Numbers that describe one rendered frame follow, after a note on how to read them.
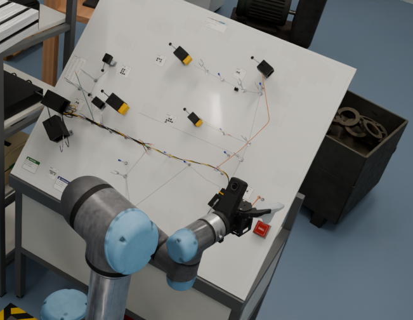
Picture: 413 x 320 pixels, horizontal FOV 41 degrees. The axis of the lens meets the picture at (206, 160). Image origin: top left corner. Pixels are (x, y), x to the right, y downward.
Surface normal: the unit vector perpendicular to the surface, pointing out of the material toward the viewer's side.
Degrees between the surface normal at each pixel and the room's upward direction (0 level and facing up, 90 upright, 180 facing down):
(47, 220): 90
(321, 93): 50
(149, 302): 90
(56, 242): 90
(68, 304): 7
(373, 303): 0
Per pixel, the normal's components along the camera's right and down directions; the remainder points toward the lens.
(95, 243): -0.65, 0.24
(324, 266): 0.20, -0.79
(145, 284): -0.45, 0.45
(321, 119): -0.22, -0.17
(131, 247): 0.73, 0.41
